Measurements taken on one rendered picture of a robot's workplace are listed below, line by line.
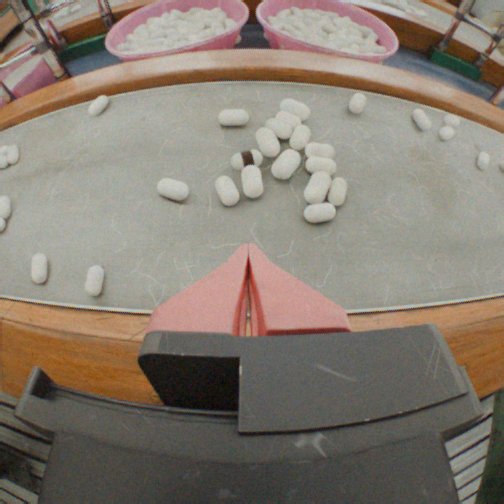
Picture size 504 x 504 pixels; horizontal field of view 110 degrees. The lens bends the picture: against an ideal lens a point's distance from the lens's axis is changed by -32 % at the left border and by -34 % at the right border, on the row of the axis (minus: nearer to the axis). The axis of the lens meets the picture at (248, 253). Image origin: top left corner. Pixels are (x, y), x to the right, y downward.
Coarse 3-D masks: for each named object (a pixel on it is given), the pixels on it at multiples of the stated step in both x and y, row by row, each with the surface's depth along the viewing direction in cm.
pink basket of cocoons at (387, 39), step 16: (272, 0) 35; (288, 0) 36; (304, 0) 37; (320, 0) 36; (336, 0) 35; (368, 16) 35; (272, 32) 32; (384, 32) 34; (272, 48) 38; (288, 48) 33; (304, 48) 31; (320, 48) 30
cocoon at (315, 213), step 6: (318, 204) 24; (324, 204) 24; (330, 204) 24; (306, 210) 24; (312, 210) 24; (318, 210) 24; (324, 210) 24; (330, 210) 24; (306, 216) 24; (312, 216) 24; (318, 216) 24; (324, 216) 24; (330, 216) 24; (312, 222) 25
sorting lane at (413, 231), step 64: (64, 128) 29; (128, 128) 29; (192, 128) 28; (256, 128) 28; (320, 128) 28; (384, 128) 29; (0, 192) 27; (64, 192) 27; (128, 192) 26; (192, 192) 26; (384, 192) 26; (448, 192) 27; (0, 256) 25; (64, 256) 25; (128, 256) 25; (192, 256) 25; (320, 256) 25; (384, 256) 25; (448, 256) 25
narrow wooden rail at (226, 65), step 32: (128, 64) 29; (160, 64) 29; (192, 64) 29; (224, 64) 28; (256, 64) 28; (288, 64) 28; (320, 64) 29; (352, 64) 29; (32, 96) 29; (64, 96) 28; (96, 96) 30; (416, 96) 29; (448, 96) 29; (0, 128) 30
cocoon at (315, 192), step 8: (312, 176) 25; (320, 176) 24; (328, 176) 25; (312, 184) 24; (320, 184) 24; (328, 184) 25; (304, 192) 25; (312, 192) 24; (320, 192) 24; (312, 200) 24; (320, 200) 24
